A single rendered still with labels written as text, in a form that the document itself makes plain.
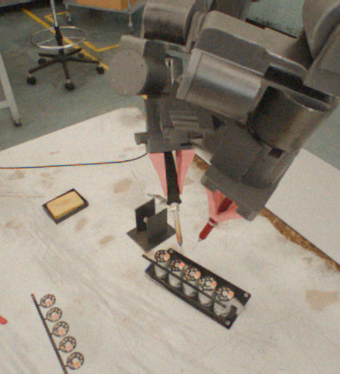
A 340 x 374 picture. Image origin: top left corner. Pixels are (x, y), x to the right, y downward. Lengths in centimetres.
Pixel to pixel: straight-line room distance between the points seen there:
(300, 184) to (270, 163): 49
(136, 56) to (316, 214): 48
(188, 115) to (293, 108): 11
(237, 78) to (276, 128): 6
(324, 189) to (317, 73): 58
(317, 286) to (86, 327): 37
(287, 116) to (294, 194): 51
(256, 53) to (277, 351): 43
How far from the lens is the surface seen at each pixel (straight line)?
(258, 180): 37
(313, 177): 87
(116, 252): 68
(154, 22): 55
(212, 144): 87
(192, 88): 31
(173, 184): 58
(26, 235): 74
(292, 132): 33
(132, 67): 48
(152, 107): 53
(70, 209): 75
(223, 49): 30
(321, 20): 28
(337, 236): 76
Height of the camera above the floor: 128
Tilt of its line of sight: 43 degrees down
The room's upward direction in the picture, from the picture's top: straight up
